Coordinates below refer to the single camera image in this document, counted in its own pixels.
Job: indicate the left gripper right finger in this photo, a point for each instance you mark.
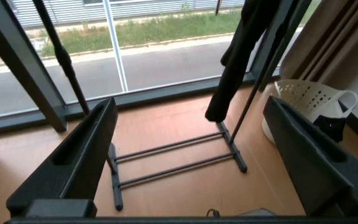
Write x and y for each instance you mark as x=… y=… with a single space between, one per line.
x=319 y=174

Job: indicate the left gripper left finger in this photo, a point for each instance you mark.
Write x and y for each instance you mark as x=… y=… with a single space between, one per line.
x=79 y=174

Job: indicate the white laundry basket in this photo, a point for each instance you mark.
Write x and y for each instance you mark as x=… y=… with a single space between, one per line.
x=300 y=93

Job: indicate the black clothes rack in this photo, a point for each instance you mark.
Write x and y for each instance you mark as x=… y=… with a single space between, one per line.
x=64 y=59

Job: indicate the brown curtain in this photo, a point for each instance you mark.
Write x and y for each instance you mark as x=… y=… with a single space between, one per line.
x=315 y=40

